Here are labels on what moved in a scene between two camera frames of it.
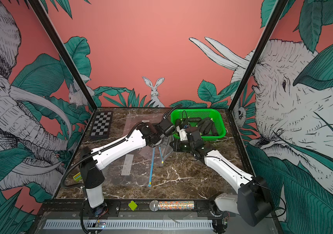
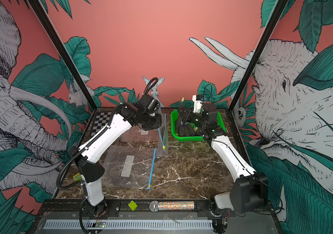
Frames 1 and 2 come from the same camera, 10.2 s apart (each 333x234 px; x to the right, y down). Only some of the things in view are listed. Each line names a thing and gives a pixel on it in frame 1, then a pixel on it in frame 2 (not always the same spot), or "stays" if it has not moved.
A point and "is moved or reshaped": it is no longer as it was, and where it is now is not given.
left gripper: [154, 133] to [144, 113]
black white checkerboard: [101, 125] stays
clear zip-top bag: [164, 150] is moved or reshaped
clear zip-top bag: [135, 170] stays
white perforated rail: [61, 224] stays
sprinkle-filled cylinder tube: [156, 205] stays
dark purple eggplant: [191, 128] to [182, 114]
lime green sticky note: [132, 205] stays
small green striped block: [78, 177] stays
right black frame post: [280, 5] stays
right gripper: [177, 148] to [191, 115]
